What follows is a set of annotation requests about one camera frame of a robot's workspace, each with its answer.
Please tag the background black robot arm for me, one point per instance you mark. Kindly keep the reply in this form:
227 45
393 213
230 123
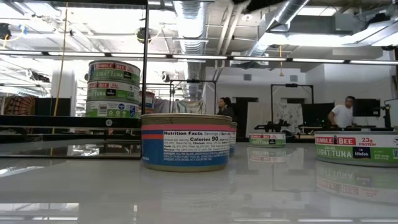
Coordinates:
272 126

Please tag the printed pale cloth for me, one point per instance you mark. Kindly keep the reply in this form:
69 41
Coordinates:
189 106

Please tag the person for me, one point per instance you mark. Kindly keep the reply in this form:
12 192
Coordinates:
343 113
224 107

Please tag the black partition panel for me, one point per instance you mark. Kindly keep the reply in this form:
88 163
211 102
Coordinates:
317 113
245 118

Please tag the long ceiling light strip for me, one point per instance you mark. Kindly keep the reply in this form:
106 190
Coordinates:
76 53
259 58
130 55
20 52
199 57
373 62
317 60

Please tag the white floral cloth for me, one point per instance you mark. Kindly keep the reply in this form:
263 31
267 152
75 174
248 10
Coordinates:
289 116

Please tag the black monitor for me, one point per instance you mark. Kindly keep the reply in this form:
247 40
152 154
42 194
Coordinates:
53 106
366 107

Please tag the black background table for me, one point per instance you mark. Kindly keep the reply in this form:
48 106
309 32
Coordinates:
357 128

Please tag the orange patterned fabric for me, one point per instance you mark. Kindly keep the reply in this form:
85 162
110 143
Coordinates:
20 105

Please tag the black metal frame stand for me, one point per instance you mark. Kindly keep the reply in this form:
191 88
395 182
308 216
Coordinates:
192 81
292 85

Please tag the grey wall vent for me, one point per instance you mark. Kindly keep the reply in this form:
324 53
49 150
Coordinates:
247 77
293 78

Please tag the silver ventilation duct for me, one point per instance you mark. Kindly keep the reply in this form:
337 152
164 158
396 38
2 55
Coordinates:
289 11
191 25

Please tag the black overhead camera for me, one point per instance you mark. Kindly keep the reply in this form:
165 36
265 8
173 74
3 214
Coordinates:
140 35

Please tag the black camera stand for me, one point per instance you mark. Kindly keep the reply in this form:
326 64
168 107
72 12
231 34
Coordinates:
387 116

